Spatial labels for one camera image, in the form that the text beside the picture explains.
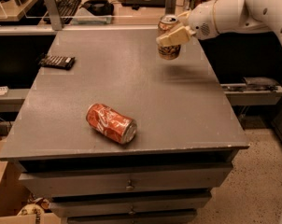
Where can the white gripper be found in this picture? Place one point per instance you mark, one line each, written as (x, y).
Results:
(201, 22)

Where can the orange soda can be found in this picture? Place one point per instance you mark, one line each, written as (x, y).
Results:
(166, 23)

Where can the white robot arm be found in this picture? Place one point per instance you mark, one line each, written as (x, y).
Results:
(216, 17)

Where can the red coke can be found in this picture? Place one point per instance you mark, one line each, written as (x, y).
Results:
(111, 123)

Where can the black laptop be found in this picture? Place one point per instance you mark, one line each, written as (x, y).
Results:
(143, 3)

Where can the black headphones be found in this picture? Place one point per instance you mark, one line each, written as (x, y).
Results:
(98, 7)

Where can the black keyboard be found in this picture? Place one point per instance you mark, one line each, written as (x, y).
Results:
(66, 9)

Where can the dark snack bar packet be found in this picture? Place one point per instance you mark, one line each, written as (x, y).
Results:
(57, 62)

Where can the bottom grey drawer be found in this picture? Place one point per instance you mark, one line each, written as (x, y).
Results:
(161, 217)

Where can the grey drawer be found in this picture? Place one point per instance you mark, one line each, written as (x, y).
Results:
(161, 217)
(132, 204)
(126, 180)

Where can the top grey drawer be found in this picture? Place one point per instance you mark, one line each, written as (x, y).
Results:
(126, 180)

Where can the middle grey drawer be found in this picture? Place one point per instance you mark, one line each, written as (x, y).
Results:
(132, 204)

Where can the cardboard box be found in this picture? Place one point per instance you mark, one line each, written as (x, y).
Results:
(13, 197)

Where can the right metal bracket post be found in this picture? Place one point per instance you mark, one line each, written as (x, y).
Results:
(170, 6)

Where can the metal bracket post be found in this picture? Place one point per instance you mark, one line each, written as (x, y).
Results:
(170, 6)
(54, 15)

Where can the left metal bracket post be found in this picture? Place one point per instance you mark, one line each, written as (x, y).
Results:
(54, 15)

